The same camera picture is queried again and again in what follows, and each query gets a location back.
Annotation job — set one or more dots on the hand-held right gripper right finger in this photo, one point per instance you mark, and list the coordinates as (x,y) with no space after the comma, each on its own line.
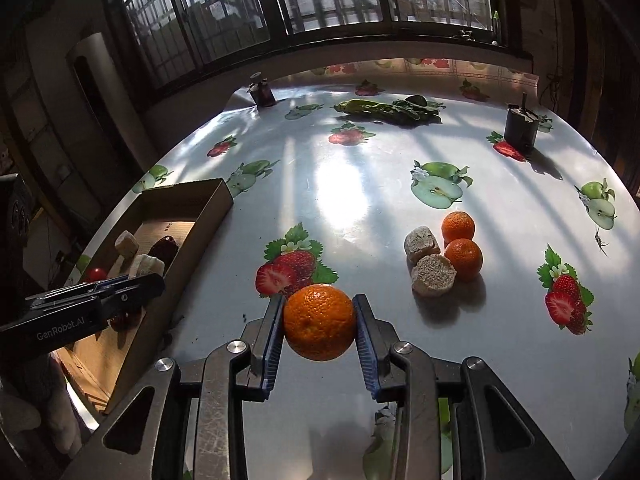
(365,340)

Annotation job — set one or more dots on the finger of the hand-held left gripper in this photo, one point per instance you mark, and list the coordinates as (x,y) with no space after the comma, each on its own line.
(85,290)
(135,295)

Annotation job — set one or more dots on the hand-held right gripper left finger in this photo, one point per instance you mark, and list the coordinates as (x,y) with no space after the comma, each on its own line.
(275,340)

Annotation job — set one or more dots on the red tomato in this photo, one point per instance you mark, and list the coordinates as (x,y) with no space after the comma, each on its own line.
(95,274)

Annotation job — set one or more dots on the dark purple plum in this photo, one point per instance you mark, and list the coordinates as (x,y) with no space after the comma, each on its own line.
(122,321)

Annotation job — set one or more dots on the large orange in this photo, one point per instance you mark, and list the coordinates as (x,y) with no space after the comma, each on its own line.
(320,322)

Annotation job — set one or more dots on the bread roll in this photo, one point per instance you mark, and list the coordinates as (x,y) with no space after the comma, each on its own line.
(126,243)
(434,272)
(422,242)

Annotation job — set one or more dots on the red date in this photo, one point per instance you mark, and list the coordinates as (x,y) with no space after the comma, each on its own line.
(165,250)

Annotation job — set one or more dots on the brown cardboard box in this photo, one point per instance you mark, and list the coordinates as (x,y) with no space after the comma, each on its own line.
(190,270)

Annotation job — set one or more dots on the small orange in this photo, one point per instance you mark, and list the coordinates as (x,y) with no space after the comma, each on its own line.
(457,226)
(464,258)

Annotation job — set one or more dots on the fruit print tablecloth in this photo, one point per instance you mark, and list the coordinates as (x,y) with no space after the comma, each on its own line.
(350,185)

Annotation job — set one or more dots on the light green leafy vegetable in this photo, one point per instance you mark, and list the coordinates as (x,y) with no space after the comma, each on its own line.
(355,106)

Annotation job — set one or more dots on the dark green leafy vegetable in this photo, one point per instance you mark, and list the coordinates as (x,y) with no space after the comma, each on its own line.
(417,108)

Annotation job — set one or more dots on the barred window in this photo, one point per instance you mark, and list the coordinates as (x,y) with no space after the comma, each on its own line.
(225,10)

